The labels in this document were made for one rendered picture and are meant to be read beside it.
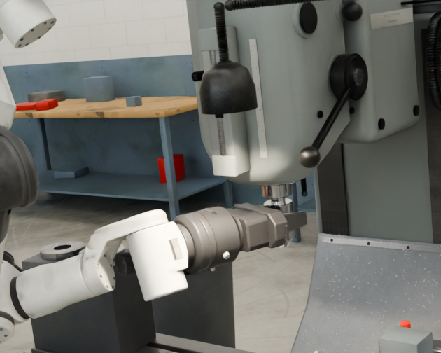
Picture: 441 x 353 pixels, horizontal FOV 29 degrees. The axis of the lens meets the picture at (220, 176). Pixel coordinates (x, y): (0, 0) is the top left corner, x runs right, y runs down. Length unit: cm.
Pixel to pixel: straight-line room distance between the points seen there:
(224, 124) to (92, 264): 27
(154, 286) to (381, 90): 48
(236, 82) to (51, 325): 83
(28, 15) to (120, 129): 635
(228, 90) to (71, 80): 675
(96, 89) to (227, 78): 608
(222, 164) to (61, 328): 63
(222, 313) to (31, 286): 212
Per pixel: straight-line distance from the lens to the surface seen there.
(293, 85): 122
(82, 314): 168
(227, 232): 125
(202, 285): 324
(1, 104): 115
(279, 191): 132
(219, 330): 335
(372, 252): 171
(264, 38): 121
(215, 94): 106
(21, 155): 105
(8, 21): 114
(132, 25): 721
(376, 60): 137
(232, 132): 121
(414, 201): 166
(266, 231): 129
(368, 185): 169
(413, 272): 167
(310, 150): 117
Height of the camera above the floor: 159
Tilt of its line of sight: 12 degrees down
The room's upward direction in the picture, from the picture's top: 6 degrees counter-clockwise
